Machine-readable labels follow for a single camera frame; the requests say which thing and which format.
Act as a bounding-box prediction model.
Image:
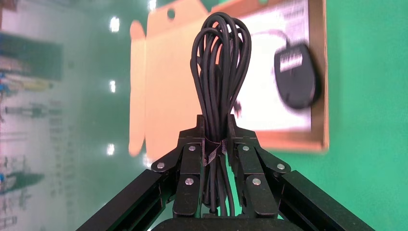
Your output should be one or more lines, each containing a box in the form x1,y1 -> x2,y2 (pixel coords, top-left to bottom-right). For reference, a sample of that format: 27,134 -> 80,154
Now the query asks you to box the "green table mat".
204,0 -> 408,231

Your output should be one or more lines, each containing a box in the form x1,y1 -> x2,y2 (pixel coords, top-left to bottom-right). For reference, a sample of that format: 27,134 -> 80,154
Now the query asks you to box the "black wired computer mouse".
234,29 -> 321,117

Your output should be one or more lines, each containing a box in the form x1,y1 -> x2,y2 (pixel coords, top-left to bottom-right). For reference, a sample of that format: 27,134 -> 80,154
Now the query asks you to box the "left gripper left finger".
76,114 -> 205,231

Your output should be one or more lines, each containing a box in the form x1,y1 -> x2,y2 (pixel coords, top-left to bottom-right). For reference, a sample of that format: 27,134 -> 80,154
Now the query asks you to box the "white printed paper sheet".
234,0 -> 315,133

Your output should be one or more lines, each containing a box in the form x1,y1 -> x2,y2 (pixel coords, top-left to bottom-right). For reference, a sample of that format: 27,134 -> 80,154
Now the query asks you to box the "orange cardboard box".
128,0 -> 330,158

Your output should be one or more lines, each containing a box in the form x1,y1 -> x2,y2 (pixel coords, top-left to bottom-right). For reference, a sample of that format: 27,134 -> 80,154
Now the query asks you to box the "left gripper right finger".
228,114 -> 375,231

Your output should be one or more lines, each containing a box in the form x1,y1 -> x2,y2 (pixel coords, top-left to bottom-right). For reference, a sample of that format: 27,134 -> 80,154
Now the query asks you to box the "black data cable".
190,12 -> 253,218

